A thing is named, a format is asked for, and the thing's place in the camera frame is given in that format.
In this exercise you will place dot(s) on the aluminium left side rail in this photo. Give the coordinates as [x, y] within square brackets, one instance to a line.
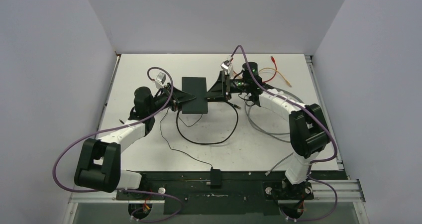
[99, 81]

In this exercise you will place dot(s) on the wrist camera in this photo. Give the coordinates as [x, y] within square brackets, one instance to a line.
[227, 67]
[160, 80]

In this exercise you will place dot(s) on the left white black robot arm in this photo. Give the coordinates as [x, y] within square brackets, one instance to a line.
[99, 164]

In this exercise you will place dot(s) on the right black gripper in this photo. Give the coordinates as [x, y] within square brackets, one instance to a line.
[218, 89]

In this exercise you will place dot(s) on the aluminium rail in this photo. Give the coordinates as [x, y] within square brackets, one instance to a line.
[347, 191]
[99, 81]
[320, 87]

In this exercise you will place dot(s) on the dark grey network switch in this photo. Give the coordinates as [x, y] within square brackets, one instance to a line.
[196, 87]

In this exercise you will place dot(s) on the aluminium front rail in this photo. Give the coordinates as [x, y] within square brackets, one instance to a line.
[347, 191]

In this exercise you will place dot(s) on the black power adapter box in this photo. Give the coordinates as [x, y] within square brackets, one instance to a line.
[215, 179]

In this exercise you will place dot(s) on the aluminium right side rail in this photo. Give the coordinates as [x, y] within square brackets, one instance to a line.
[320, 87]

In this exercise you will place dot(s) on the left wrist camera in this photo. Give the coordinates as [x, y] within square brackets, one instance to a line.
[160, 80]

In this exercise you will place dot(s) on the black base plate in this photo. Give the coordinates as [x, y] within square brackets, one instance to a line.
[256, 193]

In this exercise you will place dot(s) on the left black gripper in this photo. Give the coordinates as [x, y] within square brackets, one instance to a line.
[177, 96]

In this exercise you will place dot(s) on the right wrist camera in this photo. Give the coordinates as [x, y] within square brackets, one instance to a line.
[227, 67]

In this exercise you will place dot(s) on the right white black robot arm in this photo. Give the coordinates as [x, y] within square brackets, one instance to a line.
[308, 130]

